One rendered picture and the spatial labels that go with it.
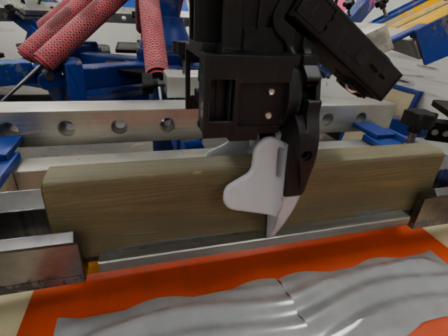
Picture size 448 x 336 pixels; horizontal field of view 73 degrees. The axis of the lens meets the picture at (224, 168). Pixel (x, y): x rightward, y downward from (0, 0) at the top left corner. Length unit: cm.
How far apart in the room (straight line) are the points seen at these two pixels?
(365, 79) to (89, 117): 34
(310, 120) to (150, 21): 59
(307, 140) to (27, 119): 37
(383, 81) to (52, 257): 28
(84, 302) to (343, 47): 27
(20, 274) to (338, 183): 26
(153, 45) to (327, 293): 58
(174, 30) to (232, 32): 81
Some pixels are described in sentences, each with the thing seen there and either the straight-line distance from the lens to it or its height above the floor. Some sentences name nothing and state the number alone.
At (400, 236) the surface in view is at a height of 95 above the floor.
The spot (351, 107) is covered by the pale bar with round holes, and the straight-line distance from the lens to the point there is 57.
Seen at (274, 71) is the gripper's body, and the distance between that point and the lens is 20.
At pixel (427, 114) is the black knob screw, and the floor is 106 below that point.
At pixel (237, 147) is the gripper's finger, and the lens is 28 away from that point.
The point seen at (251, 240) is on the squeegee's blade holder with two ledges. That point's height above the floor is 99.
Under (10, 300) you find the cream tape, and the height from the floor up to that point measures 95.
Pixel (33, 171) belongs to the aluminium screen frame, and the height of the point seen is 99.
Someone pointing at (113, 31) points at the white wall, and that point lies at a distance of 435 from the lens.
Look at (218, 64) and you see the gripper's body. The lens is 19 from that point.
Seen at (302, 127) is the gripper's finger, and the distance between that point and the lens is 21.
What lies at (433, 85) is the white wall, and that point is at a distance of 276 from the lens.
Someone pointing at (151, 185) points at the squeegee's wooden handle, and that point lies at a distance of 23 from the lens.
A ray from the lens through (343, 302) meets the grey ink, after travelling 29.
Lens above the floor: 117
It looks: 27 degrees down
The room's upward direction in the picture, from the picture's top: 4 degrees clockwise
